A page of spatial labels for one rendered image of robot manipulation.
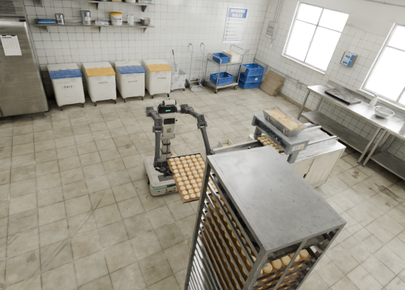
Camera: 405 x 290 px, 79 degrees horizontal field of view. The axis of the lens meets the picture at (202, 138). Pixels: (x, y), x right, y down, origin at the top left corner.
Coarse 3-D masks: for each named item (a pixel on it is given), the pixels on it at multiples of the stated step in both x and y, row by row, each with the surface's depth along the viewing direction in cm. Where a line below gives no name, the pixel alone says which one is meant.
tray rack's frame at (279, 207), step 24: (216, 168) 141; (240, 168) 144; (264, 168) 146; (288, 168) 149; (240, 192) 128; (264, 192) 130; (288, 192) 132; (312, 192) 135; (264, 216) 117; (288, 216) 119; (312, 216) 121; (336, 216) 123; (264, 240) 107; (288, 240) 108; (264, 264) 110; (288, 264) 126; (312, 264) 141
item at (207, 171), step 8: (208, 160) 148; (208, 168) 152; (208, 176) 156; (200, 192) 167; (200, 200) 169; (200, 208) 173; (200, 216) 179; (192, 240) 198; (192, 248) 201; (192, 256) 209; (192, 264) 217; (184, 288) 242
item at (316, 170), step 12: (312, 132) 388; (336, 144) 368; (288, 156) 327; (300, 156) 331; (312, 156) 334; (324, 156) 350; (336, 156) 369; (300, 168) 337; (312, 168) 354; (324, 168) 373; (312, 180) 378; (324, 180) 400
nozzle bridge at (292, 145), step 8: (256, 120) 341; (264, 120) 330; (256, 128) 356; (272, 128) 314; (280, 136) 301; (296, 136) 305; (304, 136) 308; (280, 144) 311; (288, 144) 292; (296, 144) 294; (304, 144) 303; (288, 152) 296; (296, 152) 305; (288, 160) 311
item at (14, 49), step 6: (0, 36) 372; (6, 36) 375; (12, 36) 379; (6, 42) 379; (12, 42) 383; (18, 42) 386; (6, 48) 383; (12, 48) 386; (18, 48) 390; (6, 54) 386; (12, 54) 390; (18, 54) 394
